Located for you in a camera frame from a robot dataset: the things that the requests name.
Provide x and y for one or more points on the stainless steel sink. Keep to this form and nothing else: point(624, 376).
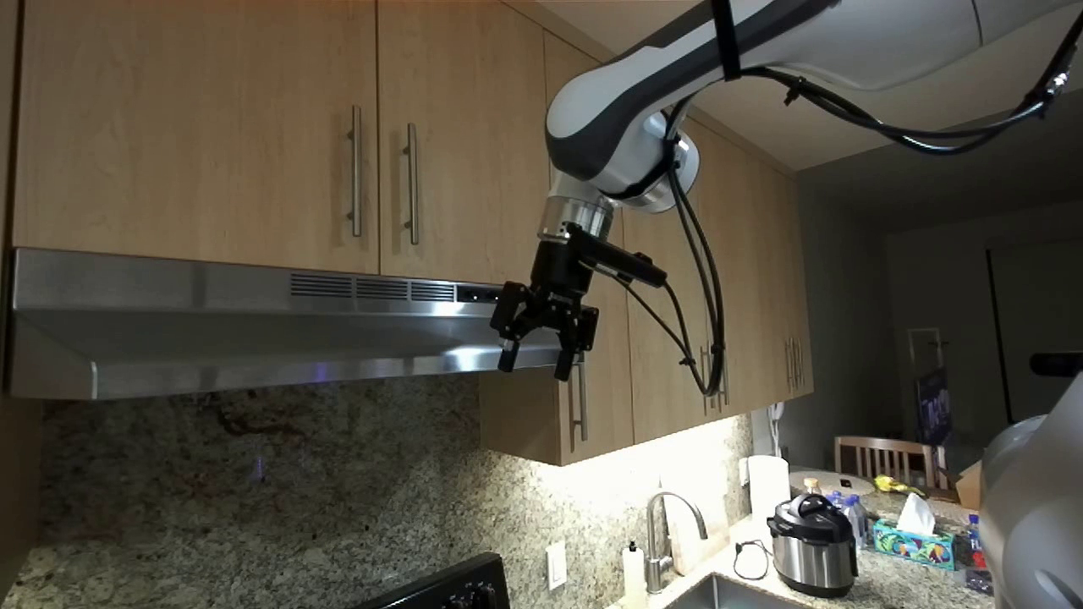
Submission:
point(732, 598)

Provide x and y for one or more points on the small round dark-rimmed object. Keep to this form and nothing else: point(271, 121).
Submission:
point(748, 561)

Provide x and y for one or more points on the brown cardboard box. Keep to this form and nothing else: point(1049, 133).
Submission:
point(970, 486)

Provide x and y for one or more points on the wooden chair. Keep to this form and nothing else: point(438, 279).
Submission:
point(893, 458)

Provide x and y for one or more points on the stainless steel range hood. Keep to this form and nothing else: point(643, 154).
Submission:
point(282, 341)

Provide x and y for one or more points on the chrome kitchen faucet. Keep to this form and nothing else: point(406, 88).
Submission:
point(659, 541)

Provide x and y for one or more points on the dark hanging bag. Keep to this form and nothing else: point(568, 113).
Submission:
point(937, 406)

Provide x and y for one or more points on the round white table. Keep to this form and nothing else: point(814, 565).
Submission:
point(824, 486)

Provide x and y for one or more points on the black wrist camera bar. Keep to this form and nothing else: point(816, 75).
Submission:
point(621, 263)

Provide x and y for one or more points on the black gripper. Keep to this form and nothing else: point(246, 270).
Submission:
point(560, 276)

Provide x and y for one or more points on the white soap bottle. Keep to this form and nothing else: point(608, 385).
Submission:
point(633, 578)

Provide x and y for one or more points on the black electric stove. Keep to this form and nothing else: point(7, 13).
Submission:
point(441, 588)

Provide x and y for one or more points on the yellow fruit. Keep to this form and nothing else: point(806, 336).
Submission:
point(887, 486)

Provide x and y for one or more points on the short light wooden cabinet door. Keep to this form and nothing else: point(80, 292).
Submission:
point(475, 135)
point(182, 135)

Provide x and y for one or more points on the clear plastic bottle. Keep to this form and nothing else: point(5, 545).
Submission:
point(851, 512)

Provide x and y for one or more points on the tall light wooden cabinet door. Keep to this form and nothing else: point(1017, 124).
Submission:
point(615, 385)
point(655, 375)
point(739, 281)
point(778, 281)

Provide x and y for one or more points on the plastic bottle with red label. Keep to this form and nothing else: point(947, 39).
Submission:
point(976, 561)

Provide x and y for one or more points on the teal patterned tissue box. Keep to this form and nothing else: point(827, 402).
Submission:
point(907, 541)

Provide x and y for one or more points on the black and steel pressure cooker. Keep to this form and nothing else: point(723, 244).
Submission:
point(814, 552)

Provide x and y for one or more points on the white wall outlet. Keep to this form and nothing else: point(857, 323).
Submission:
point(556, 565)

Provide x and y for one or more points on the black stereo camera bar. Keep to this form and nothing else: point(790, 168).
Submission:
point(1054, 364)

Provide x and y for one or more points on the white paper towel roll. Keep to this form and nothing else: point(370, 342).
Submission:
point(770, 487)

